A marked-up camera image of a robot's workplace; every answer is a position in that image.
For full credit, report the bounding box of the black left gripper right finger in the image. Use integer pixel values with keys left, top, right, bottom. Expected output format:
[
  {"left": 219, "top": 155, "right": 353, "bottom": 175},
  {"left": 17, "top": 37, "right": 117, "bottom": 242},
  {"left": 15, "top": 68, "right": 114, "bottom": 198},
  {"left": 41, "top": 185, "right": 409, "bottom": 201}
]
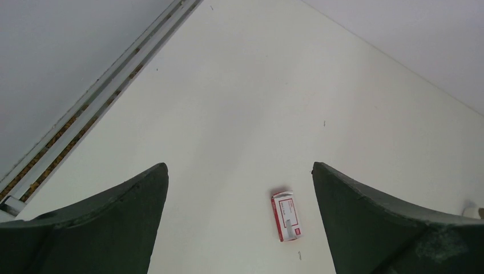
[{"left": 312, "top": 162, "right": 483, "bottom": 273}]

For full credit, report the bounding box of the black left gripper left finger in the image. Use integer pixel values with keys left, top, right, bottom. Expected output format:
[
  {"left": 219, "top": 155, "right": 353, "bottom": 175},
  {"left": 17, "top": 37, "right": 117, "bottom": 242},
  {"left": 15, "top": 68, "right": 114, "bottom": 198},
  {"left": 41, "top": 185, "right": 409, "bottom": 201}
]
[{"left": 1, "top": 163, "right": 168, "bottom": 273}]

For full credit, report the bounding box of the red white staples box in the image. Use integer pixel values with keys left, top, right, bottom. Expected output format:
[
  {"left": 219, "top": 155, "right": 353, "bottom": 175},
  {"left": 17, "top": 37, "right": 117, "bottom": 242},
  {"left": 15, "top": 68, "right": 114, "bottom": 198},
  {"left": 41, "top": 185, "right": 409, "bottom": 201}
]
[{"left": 271, "top": 191, "right": 302, "bottom": 242}]

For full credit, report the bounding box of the aluminium frame rail left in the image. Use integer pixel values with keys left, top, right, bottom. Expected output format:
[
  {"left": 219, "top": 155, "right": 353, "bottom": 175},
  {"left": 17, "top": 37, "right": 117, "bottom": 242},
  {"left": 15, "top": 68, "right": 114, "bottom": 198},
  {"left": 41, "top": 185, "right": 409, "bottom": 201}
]
[{"left": 1, "top": 1, "right": 200, "bottom": 222}]

